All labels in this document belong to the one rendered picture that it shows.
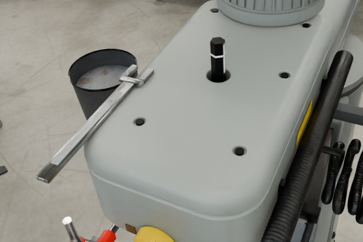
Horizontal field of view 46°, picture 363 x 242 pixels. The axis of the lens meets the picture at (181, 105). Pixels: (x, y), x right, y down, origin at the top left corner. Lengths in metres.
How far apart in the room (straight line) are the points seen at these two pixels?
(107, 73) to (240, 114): 2.58
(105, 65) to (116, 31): 1.45
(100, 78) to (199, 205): 2.63
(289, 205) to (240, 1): 0.36
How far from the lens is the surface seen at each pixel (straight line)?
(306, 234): 0.84
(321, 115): 0.72
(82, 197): 3.02
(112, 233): 0.70
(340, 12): 1.14
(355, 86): 1.24
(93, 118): 0.60
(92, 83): 3.07
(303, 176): 0.63
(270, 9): 0.76
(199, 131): 0.57
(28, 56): 4.58
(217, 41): 0.62
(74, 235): 1.29
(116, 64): 3.21
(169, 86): 0.64
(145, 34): 4.51
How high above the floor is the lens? 2.28
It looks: 40 degrees down
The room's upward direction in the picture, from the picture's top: 6 degrees counter-clockwise
